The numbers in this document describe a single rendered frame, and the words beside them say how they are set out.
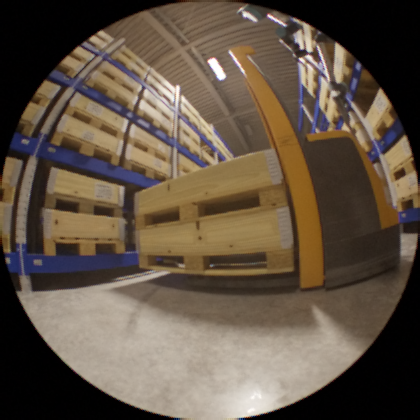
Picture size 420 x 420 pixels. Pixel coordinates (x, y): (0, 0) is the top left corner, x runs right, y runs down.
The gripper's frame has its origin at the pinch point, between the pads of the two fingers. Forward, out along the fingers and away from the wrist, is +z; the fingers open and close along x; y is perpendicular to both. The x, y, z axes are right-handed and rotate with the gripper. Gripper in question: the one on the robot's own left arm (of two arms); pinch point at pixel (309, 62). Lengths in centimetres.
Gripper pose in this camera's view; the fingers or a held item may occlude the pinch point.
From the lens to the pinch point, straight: 145.3
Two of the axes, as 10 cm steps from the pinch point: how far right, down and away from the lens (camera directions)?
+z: 4.3, 9.0, 0.8
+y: 5.1, -3.1, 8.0
